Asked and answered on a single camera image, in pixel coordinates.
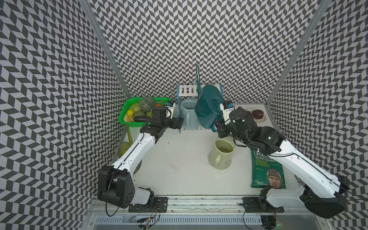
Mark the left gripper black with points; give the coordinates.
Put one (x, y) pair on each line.
(174, 125)

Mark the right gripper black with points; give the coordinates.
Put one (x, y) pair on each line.
(221, 127)

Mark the light blue watering can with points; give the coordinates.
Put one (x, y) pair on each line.
(190, 121)

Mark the cream watering can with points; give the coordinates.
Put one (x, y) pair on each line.
(220, 157)

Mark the dark teal watering can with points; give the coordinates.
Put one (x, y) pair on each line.
(208, 104)

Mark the blue white slatted shelf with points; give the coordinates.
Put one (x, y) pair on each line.
(184, 92)

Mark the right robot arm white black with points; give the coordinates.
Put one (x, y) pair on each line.
(323, 193)

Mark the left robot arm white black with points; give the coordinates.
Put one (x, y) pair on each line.
(115, 182)

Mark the olive green watering can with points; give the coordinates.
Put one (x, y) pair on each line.
(131, 160)

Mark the purple eggplant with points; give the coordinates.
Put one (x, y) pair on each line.
(142, 119)

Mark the dark red onion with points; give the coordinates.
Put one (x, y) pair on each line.
(257, 114)

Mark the cream small plate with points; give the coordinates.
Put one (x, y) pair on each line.
(260, 120)

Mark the green netted melon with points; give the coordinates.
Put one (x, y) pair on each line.
(147, 104)

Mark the yellow lemon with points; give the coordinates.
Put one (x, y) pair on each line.
(130, 113)

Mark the green plastic basket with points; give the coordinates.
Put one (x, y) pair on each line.
(127, 105)

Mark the green crisps bag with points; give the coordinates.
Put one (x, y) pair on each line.
(266, 172)

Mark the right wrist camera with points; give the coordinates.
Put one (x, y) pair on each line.
(227, 107)

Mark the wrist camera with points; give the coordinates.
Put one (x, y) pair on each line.
(227, 107)
(170, 106)

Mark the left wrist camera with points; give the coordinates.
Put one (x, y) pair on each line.
(170, 106)

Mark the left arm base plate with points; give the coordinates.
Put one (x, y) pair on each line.
(155, 204)

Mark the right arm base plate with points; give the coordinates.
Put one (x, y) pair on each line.
(256, 205)

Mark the aluminium front rail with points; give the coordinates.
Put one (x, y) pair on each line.
(198, 205)

